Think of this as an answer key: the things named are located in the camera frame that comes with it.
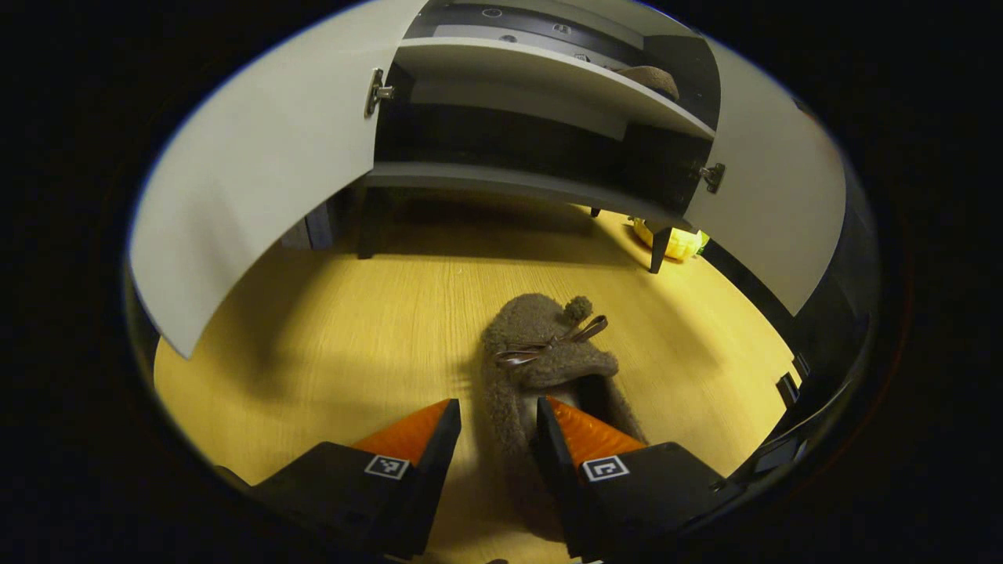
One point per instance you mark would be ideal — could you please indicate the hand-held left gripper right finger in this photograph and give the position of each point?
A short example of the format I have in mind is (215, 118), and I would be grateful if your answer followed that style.
(558, 478)

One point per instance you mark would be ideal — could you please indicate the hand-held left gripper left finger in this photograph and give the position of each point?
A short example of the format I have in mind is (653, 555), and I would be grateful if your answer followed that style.
(435, 478)

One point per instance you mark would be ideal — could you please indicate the brown fluffy shoe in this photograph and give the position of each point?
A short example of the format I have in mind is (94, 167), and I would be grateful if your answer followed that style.
(650, 80)
(541, 345)

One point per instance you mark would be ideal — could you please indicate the white cabinet door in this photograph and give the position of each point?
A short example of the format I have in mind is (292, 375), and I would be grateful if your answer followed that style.
(258, 180)
(776, 196)

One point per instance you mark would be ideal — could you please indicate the white shoe cabinet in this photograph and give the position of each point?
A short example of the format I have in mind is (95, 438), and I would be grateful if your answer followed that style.
(509, 72)

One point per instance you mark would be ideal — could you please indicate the metal door hinge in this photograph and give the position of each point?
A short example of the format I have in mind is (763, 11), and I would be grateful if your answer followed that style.
(376, 92)
(713, 177)

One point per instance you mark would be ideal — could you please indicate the yellow fluffy cushion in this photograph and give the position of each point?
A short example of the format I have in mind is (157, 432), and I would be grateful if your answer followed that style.
(678, 243)

